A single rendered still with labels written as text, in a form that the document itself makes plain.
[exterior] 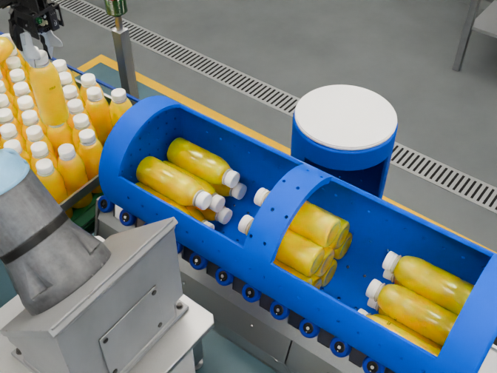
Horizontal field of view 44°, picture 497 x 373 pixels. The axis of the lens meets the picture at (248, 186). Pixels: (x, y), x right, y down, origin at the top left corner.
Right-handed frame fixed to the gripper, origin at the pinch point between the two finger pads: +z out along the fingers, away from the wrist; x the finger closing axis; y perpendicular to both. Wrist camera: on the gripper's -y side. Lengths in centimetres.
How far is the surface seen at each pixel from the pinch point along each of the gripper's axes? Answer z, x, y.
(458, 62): 124, 250, 27
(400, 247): 25, 19, 85
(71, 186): 32.0, -6.0, 7.9
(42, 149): 22.0, -7.0, 1.6
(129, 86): 40, 41, -19
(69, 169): 26.3, -5.2, 8.2
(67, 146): 22.0, -2.7, 5.9
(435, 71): 130, 243, 18
